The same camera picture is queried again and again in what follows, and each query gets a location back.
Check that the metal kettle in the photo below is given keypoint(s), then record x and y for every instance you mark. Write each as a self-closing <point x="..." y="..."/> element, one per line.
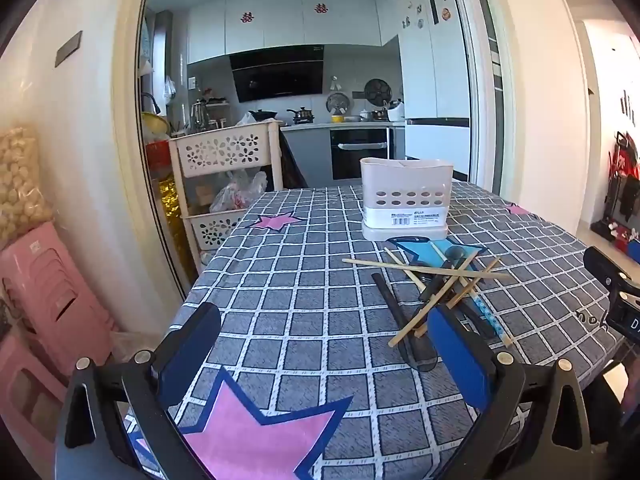
<point x="200" y="114"/>

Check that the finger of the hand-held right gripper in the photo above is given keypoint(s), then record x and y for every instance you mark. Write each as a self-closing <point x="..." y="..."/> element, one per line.
<point x="605" y="265"/>

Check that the white plastic utensil holder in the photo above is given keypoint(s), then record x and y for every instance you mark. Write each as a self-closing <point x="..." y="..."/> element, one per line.
<point x="405" y="185"/>

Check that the clear bag of pale balls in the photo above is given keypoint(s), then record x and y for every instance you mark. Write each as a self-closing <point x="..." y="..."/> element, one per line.
<point x="17" y="185"/>

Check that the black wok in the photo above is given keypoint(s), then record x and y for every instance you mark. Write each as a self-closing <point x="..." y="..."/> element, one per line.
<point x="262" y="114"/>

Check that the yellow basin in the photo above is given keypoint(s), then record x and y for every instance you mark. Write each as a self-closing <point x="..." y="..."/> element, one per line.
<point x="154" y="122"/>

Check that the red paper-cut sticker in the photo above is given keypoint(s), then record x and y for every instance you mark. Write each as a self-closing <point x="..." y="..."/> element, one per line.
<point x="321" y="8"/>
<point x="246" y="17"/>

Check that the white refrigerator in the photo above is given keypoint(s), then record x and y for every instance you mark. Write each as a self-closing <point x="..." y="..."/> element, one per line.
<point x="435" y="75"/>

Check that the grey kitchen counter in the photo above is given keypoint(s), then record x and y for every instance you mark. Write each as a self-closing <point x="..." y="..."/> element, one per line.
<point x="310" y="152"/>

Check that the dark cooking pot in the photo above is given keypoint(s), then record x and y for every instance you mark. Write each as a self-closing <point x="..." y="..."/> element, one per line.
<point x="301" y="116"/>

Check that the kitchen faucet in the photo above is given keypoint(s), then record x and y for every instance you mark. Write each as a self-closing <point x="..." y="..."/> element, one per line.
<point x="150" y="100"/>

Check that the black range hood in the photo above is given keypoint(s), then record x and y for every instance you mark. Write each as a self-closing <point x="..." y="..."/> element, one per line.
<point x="280" y="72"/>

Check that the grey checked star tablecloth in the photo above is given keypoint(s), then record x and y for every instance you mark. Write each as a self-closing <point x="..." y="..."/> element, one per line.
<point x="300" y="310"/>

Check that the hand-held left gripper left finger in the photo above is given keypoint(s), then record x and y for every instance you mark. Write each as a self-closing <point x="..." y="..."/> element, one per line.
<point x="187" y="355"/>

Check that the black built-in oven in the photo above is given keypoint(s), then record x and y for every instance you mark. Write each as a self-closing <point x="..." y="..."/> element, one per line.
<point x="359" y="152"/>

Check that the red and black hanging clothes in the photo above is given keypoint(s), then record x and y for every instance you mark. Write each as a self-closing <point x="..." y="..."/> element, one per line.
<point x="622" y="185"/>

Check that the dark wall decoration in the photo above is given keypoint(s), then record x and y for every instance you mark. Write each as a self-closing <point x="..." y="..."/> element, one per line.
<point x="627" y="107"/>

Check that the grey wall plate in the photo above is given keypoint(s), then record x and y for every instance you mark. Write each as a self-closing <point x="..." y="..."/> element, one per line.
<point x="69" y="48"/>

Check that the red container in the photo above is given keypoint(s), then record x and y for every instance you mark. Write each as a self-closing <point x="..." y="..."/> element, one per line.
<point x="157" y="155"/>

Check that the clear plastic bag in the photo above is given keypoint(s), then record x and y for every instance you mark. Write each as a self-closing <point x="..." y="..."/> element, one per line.
<point x="240" y="192"/>

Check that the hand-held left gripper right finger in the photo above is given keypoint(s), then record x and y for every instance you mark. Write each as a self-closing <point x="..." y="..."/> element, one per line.
<point x="460" y="360"/>

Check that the round metal steamer rack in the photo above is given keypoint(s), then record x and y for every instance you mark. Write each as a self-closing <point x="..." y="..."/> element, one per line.
<point x="337" y="103"/>

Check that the blue patterned bamboo chopstick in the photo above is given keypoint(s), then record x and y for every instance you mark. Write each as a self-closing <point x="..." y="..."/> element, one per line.
<point x="487" y="317"/>

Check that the gold foil bundle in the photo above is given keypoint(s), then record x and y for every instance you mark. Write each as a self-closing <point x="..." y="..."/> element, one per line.
<point x="170" y="205"/>

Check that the beige plastic storage trolley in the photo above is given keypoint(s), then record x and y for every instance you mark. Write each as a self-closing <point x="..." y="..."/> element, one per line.
<point x="225" y="147"/>

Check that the white wall cabinets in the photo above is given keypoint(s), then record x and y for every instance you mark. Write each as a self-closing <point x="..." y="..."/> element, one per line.
<point x="280" y="20"/>

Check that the white plastic bag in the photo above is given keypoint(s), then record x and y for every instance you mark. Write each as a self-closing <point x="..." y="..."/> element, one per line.
<point x="246" y="120"/>

